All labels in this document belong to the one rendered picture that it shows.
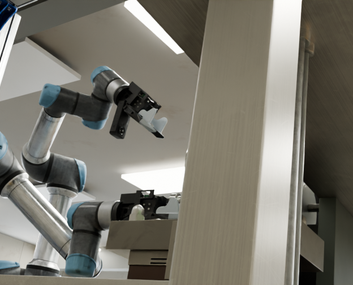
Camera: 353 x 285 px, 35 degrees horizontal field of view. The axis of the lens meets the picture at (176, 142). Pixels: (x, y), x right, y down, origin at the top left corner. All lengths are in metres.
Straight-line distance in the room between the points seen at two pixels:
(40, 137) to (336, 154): 1.15
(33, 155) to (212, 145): 1.63
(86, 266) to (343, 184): 0.66
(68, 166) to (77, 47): 2.48
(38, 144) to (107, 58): 2.63
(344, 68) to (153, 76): 3.91
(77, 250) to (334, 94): 0.84
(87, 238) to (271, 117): 1.08
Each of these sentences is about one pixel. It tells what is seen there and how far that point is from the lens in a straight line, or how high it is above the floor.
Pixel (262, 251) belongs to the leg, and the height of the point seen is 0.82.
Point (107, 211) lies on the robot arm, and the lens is 1.42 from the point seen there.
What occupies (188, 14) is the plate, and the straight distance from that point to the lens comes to 0.69.
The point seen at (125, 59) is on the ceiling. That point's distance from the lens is 4.48.
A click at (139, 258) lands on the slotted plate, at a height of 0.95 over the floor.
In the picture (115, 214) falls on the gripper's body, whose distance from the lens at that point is 1.41.
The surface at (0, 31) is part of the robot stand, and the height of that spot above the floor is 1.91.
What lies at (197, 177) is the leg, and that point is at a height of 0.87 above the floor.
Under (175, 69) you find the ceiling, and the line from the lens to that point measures 4.49.
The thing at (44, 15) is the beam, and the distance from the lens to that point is 3.45.
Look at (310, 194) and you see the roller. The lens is 1.43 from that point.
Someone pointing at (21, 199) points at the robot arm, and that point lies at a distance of 1.64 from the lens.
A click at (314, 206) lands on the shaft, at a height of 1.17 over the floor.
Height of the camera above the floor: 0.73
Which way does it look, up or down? 23 degrees up
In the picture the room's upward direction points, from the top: 9 degrees clockwise
